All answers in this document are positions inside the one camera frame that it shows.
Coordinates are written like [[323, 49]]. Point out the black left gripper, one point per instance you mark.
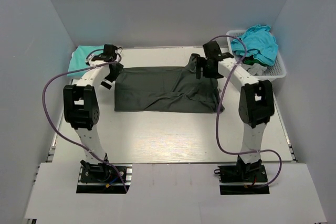
[[106, 85]]

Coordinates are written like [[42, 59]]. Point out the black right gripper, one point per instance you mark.
[[214, 75]]

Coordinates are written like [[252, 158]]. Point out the dark grey t shirt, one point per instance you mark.
[[166, 89]]

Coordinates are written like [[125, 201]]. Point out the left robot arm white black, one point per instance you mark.
[[81, 109]]

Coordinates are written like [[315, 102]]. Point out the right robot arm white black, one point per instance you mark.
[[256, 102]]

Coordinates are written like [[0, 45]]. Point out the folded teal t shirt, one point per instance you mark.
[[78, 58]]

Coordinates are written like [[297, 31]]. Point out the green cloth in basket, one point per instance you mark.
[[250, 61]]

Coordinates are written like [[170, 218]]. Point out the grey cloth in basket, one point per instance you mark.
[[256, 69]]

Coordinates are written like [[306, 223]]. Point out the crumpled light blue t shirt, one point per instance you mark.
[[260, 44]]

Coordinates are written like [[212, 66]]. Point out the white plastic basket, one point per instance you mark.
[[272, 73]]

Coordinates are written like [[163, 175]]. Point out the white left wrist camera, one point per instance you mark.
[[89, 59]]

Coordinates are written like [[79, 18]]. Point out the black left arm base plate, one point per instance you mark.
[[99, 183]]

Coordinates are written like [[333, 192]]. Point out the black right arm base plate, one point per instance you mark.
[[232, 183]]

